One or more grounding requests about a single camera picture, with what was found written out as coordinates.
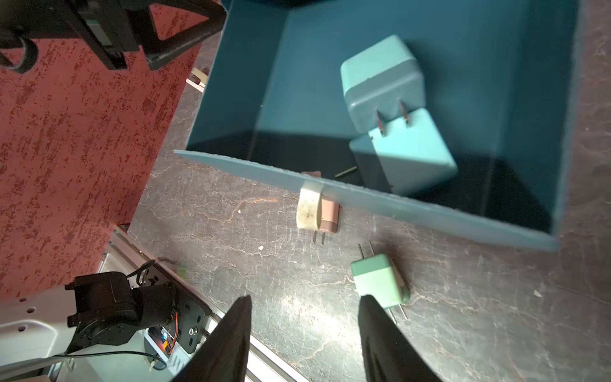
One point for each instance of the pink plug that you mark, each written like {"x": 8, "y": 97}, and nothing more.
{"x": 316, "y": 213}

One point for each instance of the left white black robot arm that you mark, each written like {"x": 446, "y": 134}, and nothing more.
{"x": 108, "y": 308}

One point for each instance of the beige stapler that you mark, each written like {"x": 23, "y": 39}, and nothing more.
{"x": 197, "y": 79}

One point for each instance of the teal plug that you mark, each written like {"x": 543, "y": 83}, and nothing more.
{"x": 382, "y": 83}
{"x": 409, "y": 157}

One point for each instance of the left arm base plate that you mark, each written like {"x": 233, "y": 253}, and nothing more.
{"x": 188, "y": 324}

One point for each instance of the teal drawer cabinet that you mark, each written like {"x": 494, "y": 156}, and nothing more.
{"x": 500, "y": 79}

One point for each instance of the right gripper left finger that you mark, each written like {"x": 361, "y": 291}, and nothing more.
{"x": 224, "y": 355}

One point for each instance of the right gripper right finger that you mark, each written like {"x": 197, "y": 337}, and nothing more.
{"x": 387, "y": 354}

